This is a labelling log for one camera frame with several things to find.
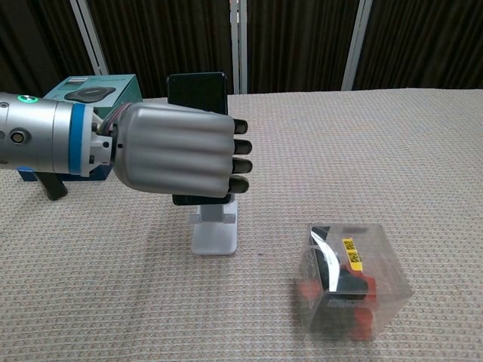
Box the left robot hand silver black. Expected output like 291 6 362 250
112 102 254 198

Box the black smartphone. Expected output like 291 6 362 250
166 72 232 207

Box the white phone stand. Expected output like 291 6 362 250
189 194 239 256

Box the teal speaker product box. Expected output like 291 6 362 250
42 73 143 182

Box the black partition screen panel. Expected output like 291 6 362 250
229 0 375 95
69 0 248 99
341 0 483 91
0 0 110 99

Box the beige woven tablecloth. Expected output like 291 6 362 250
0 87 483 362

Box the clear box with red toy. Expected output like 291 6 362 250
295 222 414 342

